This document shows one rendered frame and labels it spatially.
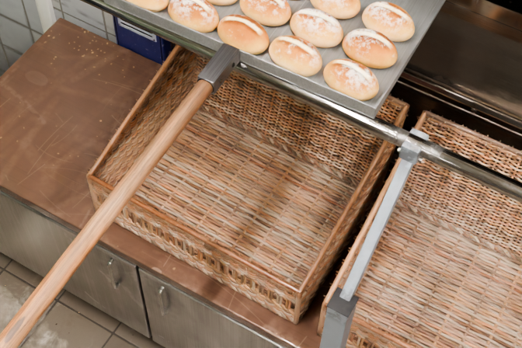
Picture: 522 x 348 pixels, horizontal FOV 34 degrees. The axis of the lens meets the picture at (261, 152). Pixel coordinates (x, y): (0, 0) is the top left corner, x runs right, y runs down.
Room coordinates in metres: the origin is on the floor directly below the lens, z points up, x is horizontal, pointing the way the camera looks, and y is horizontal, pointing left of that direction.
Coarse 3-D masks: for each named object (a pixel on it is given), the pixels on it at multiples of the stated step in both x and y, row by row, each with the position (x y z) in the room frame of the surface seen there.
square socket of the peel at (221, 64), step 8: (224, 48) 1.01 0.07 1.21; (232, 48) 1.01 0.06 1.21; (216, 56) 0.99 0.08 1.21; (224, 56) 0.99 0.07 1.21; (232, 56) 0.99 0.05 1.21; (208, 64) 0.97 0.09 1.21; (216, 64) 0.97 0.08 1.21; (224, 64) 0.97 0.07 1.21; (232, 64) 0.98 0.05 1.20; (200, 72) 0.95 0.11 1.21; (208, 72) 0.95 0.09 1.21; (216, 72) 0.95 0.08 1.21; (224, 72) 0.96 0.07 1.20; (208, 80) 0.94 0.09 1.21; (216, 80) 0.94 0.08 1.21; (224, 80) 0.96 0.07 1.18; (216, 88) 0.94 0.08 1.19
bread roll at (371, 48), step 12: (348, 36) 1.04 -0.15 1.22; (360, 36) 1.03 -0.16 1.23; (372, 36) 1.03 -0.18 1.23; (384, 36) 1.03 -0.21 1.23; (348, 48) 1.02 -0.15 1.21; (360, 48) 1.01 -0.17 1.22; (372, 48) 1.01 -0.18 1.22; (384, 48) 1.01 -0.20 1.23; (360, 60) 1.00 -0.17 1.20; (372, 60) 1.00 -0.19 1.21; (384, 60) 1.00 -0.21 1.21; (396, 60) 1.01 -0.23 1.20
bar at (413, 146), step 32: (96, 0) 1.15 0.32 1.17; (160, 32) 1.08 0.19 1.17; (320, 96) 0.94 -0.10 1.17; (384, 128) 0.88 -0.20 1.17; (416, 160) 0.83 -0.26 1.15; (448, 160) 0.82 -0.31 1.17; (512, 192) 0.76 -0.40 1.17; (384, 224) 0.76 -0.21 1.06; (352, 288) 0.68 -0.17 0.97; (352, 320) 0.67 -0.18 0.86
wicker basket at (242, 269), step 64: (192, 64) 1.40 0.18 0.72; (128, 128) 1.18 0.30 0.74; (192, 128) 1.30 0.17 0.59; (320, 128) 1.24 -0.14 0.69; (192, 192) 1.11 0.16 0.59; (256, 192) 1.12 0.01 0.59; (320, 192) 1.12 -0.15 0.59; (192, 256) 0.92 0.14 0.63; (256, 256) 0.94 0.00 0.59; (320, 256) 0.86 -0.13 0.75
